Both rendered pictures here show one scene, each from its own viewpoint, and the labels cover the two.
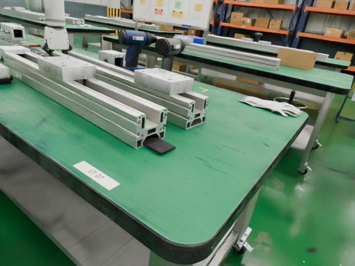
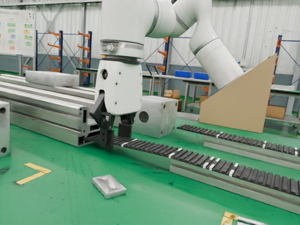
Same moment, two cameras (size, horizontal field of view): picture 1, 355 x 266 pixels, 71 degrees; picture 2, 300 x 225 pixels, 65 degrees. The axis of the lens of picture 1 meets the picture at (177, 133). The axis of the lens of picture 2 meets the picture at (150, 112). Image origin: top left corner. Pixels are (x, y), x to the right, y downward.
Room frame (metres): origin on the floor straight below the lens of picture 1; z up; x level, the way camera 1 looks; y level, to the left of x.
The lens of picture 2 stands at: (1.70, 0.64, 0.95)
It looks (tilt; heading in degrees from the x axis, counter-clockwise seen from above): 11 degrees down; 173
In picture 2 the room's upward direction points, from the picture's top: 5 degrees clockwise
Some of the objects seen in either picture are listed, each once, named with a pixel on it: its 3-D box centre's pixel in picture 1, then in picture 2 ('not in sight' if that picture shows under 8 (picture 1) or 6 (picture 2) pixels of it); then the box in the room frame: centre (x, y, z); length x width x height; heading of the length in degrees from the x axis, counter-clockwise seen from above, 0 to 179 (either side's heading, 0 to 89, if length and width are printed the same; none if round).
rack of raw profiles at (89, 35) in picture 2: not in sight; (54, 56); (-8.97, -2.32, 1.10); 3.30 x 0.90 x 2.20; 57
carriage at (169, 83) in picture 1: (162, 84); not in sight; (0.79, 0.07, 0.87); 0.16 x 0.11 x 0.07; 53
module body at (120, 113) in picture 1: (67, 86); (52, 95); (0.79, 0.38, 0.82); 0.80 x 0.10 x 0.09; 53
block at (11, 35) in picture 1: (13, 32); not in sight; (1.88, 1.28, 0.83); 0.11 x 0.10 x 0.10; 140
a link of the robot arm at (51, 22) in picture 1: (56, 22); (120, 51); (1.23, 0.63, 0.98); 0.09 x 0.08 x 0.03; 143
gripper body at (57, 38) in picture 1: (56, 37); (119, 84); (1.23, 0.63, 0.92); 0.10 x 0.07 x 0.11; 143
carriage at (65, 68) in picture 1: (66, 71); (52, 82); (0.79, 0.38, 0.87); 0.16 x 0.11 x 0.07; 53
